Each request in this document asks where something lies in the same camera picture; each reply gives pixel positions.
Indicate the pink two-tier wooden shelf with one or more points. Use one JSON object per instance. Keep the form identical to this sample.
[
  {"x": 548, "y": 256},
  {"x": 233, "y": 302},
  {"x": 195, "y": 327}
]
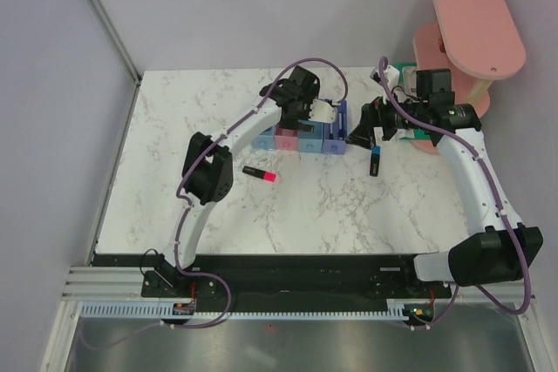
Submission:
[{"x": 477, "y": 40}]

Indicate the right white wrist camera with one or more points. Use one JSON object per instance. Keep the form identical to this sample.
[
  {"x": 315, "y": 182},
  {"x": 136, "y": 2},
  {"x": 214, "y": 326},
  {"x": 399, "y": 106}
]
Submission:
[{"x": 391, "y": 77}]

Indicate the pink storage bin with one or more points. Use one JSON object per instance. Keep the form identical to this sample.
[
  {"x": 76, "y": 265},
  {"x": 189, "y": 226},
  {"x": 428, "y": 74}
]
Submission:
[{"x": 286, "y": 139}]

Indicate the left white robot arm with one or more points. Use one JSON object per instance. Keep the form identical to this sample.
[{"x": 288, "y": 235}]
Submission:
[{"x": 207, "y": 174}]

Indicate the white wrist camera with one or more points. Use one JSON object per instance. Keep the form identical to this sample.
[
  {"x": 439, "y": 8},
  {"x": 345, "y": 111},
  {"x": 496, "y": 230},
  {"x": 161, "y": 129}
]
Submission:
[
  {"x": 322, "y": 112},
  {"x": 391, "y": 77}
]

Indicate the purple storage bin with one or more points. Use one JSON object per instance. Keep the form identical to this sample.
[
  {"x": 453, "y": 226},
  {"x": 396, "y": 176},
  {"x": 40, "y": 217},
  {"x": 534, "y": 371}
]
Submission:
[{"x": 331, "y": 144}]

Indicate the white slotted cable duct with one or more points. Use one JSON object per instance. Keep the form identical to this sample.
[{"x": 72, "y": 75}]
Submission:
[{"x": 175, "y": 311}]

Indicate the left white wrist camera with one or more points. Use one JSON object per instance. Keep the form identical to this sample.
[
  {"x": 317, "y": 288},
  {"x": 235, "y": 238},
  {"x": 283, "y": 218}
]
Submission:
[{"x": 322, "y": 112}]

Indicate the blue cap black highlighter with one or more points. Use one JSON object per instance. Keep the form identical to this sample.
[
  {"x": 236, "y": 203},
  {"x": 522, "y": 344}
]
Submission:
[{"x": 375, "y": 161}]

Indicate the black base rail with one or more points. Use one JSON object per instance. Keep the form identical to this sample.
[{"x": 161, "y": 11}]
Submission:
[{"x": 290, "y": 282}]

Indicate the pink cap black highlighter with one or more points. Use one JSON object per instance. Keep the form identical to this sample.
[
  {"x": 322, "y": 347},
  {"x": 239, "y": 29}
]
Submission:
[{"x": 259, "y": 173}]

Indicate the blue cap whiteboard marker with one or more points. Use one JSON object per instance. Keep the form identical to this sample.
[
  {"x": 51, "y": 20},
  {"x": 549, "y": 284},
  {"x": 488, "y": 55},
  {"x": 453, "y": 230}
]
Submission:
[{"x": 340, "y": 125}]

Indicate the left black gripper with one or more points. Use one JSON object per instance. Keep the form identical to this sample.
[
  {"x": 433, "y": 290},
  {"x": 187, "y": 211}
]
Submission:
[{"x": 292, "y": 122}]

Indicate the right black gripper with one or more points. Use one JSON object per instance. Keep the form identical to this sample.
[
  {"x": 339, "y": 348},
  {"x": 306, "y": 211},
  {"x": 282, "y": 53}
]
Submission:
[{"x": 374, "y": 114}]

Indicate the green book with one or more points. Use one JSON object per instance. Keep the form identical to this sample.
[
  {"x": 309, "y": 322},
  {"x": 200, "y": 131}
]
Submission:
[{"x": 405, "y": 92}]

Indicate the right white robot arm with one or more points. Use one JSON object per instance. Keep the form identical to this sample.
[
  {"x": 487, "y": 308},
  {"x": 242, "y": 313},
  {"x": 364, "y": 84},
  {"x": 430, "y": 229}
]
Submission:
[{"x": 500, "y": 247}]

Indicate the light blue storage bin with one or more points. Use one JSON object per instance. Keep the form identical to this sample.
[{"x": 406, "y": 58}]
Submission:
[{"x": 311, "y": 141}]

